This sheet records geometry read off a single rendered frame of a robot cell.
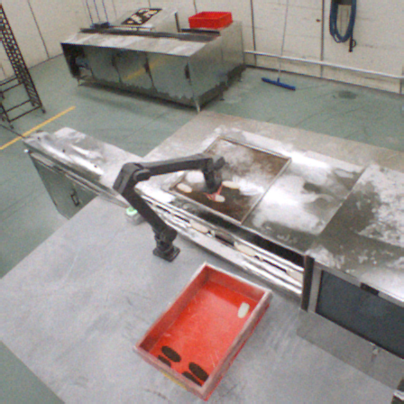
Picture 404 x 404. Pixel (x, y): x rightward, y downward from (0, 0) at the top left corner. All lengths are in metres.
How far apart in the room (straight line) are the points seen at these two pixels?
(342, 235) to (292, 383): 0.57
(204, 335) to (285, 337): 0.32
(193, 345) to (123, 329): 0.31
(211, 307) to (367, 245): 0.72
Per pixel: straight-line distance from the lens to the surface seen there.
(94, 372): 1.54
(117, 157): 2.59
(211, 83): 4.67
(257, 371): 1.41
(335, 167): 1.95
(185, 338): 1.49
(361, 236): 1.14
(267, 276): 1.57
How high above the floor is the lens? 2.12
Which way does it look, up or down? 40 degrees down
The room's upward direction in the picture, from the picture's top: 11 degrees counter-clockwise
